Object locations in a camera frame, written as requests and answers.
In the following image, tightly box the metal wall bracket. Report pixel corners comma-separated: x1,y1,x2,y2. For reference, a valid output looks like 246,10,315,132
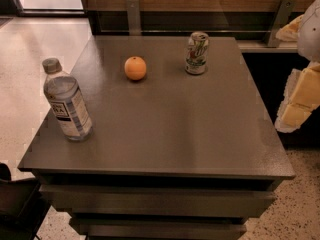
126,0,142,36
264,0,297,48

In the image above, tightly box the dark grey drawer cabinet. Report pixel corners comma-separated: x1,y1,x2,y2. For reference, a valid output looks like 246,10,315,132
19,36,294,240

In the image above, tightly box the orange fruit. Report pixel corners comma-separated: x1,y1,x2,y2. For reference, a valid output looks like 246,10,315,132
124,56,147,81

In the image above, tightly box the green white 7up can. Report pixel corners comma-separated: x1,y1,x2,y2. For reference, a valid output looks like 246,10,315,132
185,31,209,75

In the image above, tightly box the right metal wall bracket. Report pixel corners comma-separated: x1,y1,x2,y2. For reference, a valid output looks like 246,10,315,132
264,0,297,48

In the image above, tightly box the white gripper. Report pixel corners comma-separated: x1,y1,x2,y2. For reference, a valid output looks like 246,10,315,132
275,0,320,133

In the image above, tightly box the grey ledge shelf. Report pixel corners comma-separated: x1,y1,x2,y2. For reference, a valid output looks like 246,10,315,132
237,40,297,53

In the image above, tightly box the clear plastic water bottle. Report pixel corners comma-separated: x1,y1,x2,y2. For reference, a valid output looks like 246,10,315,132
42,58,92,141

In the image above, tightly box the left metal wall bracket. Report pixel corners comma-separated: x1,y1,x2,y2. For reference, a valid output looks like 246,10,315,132
126,0,142,36

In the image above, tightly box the black chair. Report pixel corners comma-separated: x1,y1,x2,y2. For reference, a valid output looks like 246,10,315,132
0,163,50,240

